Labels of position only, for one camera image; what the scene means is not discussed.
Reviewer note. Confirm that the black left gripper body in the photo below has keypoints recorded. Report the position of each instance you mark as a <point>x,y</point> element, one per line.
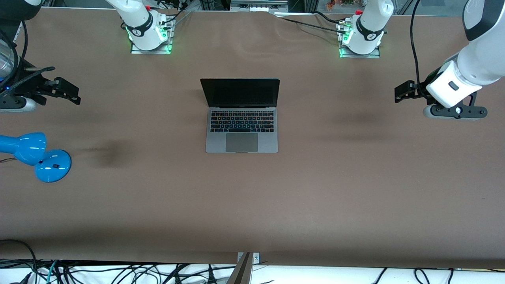
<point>420,89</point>

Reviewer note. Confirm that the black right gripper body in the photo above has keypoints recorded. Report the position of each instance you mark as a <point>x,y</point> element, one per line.
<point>28,85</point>

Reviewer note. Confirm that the grey laptop with black keyboard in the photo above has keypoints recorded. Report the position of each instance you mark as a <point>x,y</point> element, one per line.
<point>241,142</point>

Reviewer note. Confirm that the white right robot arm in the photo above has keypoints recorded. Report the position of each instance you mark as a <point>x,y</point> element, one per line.
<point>142,27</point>

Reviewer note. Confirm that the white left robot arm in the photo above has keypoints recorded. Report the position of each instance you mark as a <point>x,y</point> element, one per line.
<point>481,59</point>

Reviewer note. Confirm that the blue desk lamp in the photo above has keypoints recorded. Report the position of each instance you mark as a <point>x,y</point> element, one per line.
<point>53,167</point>

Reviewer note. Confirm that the small orange object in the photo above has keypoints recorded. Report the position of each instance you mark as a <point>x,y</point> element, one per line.
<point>332,4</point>

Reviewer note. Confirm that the grey power strip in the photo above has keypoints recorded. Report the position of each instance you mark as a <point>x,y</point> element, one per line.
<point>256,6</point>

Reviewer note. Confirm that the grey metal pole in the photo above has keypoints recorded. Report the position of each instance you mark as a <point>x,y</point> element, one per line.
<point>241,272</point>

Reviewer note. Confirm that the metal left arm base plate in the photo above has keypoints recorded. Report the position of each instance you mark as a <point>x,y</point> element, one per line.
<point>373,55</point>

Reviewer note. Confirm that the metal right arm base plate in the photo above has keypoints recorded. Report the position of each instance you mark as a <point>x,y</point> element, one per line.
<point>150,51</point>

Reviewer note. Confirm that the small metal table bracket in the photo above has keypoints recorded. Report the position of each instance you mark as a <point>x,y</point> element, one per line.
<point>256,258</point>

